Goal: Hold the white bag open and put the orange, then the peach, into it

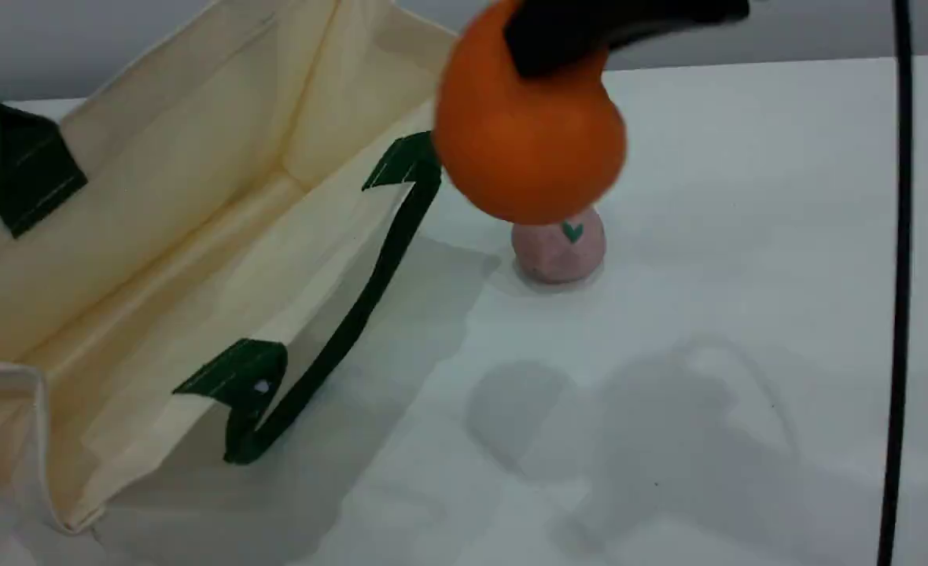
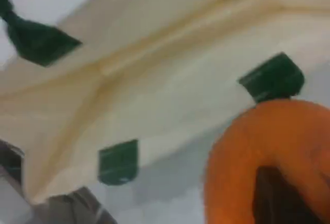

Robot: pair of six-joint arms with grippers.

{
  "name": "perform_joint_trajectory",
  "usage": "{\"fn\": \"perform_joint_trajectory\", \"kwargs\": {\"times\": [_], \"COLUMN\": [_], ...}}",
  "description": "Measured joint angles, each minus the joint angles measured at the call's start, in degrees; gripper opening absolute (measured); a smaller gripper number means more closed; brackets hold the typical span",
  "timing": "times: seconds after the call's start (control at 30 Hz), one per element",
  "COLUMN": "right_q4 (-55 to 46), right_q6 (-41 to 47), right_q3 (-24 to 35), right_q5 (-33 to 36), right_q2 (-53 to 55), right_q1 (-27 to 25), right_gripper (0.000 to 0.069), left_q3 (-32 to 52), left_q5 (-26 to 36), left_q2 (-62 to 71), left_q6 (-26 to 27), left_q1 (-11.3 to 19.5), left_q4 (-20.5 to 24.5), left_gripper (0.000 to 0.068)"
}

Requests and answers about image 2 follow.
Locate orange fruit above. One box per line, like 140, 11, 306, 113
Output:
203, 99, 330, 224

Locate white canvas bag green handles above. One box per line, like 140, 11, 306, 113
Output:
0, 0, 330, 206

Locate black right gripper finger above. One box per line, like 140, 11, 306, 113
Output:
253, 166, 324, 224

